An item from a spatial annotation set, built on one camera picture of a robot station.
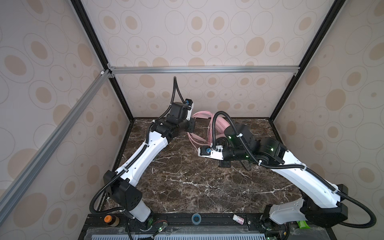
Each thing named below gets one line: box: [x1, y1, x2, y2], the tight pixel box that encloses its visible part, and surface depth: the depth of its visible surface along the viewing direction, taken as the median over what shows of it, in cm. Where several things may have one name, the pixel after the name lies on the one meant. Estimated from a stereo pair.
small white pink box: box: [232, 214, 245, 225], surface depth 75 cm
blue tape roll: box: [191, 213, 202, 225], surface depth 76 cm
